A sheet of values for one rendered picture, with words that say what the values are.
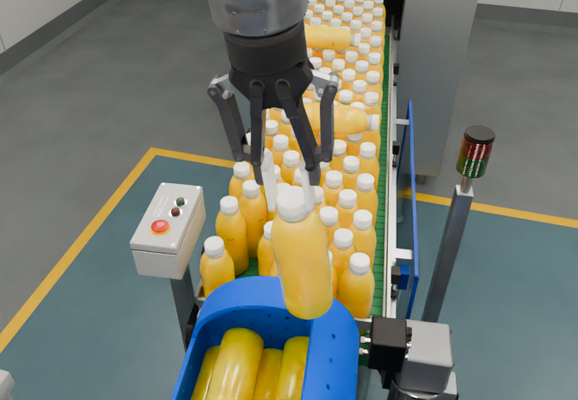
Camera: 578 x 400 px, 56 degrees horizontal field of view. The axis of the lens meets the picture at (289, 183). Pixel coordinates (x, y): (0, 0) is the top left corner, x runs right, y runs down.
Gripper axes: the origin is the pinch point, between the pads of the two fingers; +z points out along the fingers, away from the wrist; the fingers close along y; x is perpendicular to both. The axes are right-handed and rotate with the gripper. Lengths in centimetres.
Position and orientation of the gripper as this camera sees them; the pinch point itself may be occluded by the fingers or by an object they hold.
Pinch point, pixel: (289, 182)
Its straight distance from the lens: 62.8
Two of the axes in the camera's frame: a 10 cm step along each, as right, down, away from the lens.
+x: 1.5, -6.7, 7.2
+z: 1.2, 7.4, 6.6
